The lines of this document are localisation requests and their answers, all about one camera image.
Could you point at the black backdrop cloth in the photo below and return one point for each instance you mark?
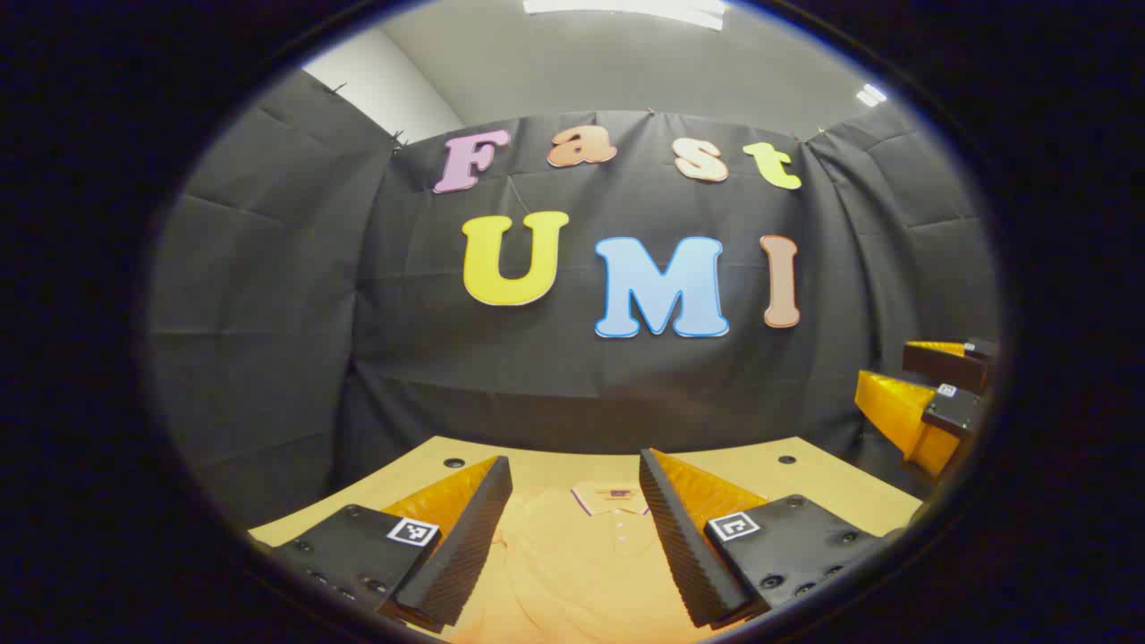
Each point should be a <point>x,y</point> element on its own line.
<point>537,376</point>

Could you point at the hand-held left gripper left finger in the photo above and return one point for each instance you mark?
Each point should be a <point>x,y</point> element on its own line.
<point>465,555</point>

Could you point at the long ceiling light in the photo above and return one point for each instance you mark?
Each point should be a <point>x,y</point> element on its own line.
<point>626,9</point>

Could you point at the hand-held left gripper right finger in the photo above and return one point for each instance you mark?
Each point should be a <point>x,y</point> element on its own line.
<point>675,546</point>

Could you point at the orange T-shirt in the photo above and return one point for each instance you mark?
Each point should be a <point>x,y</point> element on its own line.
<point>572,572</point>

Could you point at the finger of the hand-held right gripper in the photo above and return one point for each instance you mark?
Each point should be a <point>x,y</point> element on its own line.
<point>899,416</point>
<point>948,365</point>

